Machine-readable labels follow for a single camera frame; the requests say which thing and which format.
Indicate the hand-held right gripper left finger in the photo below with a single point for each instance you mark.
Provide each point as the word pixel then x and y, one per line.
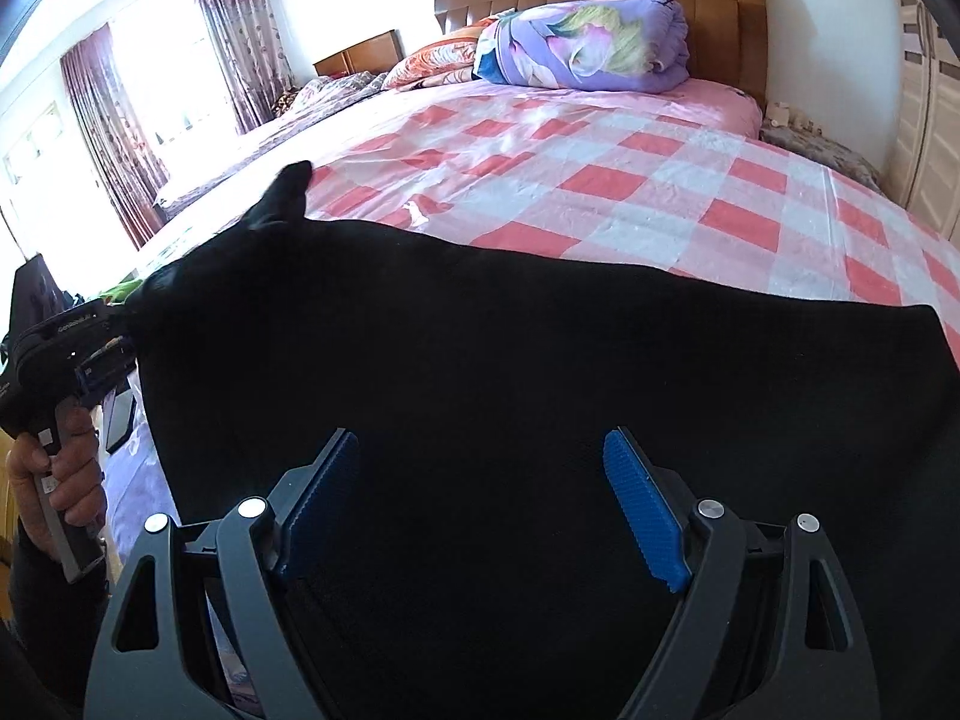
pixel 324 506

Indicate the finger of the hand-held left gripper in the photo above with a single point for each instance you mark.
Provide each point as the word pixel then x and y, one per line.
pixel 97 375

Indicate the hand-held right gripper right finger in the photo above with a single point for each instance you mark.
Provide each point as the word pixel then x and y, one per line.
pixel 643 510

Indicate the black sweatshirt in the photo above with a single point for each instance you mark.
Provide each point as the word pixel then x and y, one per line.
pixel 487 360

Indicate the person's left forearm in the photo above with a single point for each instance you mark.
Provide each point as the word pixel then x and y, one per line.
pixel 52 600

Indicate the person's left hand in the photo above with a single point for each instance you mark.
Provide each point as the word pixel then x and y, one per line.
pixel 81 472

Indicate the black flat device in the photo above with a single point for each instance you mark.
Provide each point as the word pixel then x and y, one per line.
pixel 120 420

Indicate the green cloth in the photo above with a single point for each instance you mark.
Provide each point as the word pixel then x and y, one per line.
pixel 120 289

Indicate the maroon curtain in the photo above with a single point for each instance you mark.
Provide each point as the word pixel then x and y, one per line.
pixel 112 135
pixel 240 37

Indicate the bed with pink checked sheet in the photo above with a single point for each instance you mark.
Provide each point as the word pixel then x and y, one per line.
pixel 600 187

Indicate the grey patterned blanket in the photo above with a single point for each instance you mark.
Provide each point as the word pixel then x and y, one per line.
pixel 330 90

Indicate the bedside table with patterned cloth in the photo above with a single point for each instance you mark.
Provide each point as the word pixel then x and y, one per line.
pixel 825 150

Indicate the wooden bedside cabinet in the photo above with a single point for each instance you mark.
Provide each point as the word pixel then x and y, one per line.
pixel 360 52

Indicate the small ornaments on bedside table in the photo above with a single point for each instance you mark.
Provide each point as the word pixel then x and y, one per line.
pixel 787 116

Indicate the orange patterned pillow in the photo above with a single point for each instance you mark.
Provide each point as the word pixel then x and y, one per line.
pixel 439 60

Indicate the folded purple floral quilt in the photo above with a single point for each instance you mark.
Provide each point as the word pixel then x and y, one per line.
pixel 585 41

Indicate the white wardrobe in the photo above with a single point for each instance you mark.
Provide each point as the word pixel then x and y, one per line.
pixel 930 112

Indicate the wooden headboard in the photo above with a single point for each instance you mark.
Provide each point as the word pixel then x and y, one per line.
pixel 720 7

